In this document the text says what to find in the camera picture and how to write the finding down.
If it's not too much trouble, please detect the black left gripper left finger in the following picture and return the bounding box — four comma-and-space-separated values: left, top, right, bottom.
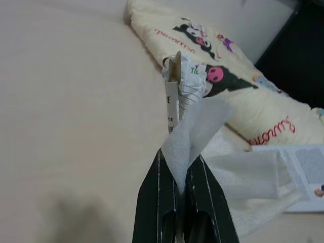
132, 149, 178, 243

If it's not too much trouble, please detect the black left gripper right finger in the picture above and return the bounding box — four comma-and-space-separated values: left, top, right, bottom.
183, 154, 240, 243

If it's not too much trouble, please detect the white thin tissue sheet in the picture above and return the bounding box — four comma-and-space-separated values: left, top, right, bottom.
161, 97, 233, 190

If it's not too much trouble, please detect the white paperback book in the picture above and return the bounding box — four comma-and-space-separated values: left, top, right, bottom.
250, 143, 324, 213

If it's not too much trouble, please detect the white paper packaging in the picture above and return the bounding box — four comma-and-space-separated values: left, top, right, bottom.
161, 50, 211, 136

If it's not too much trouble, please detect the textured white paper towel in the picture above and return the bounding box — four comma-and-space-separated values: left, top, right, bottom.
199, 125, 304, 240

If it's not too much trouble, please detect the white folded tissue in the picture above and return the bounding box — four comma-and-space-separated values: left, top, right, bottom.
202, 151, 292, 200

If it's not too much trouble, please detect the cream cartoon print blanket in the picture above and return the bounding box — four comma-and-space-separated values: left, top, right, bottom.
123, 0, 324, 152

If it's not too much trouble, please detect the cream sheeted mattress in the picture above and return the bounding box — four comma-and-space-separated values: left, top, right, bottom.
0, 0, 324, 243

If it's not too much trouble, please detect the black cabinet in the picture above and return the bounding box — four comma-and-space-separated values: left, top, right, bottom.
254, 0, 324, 109

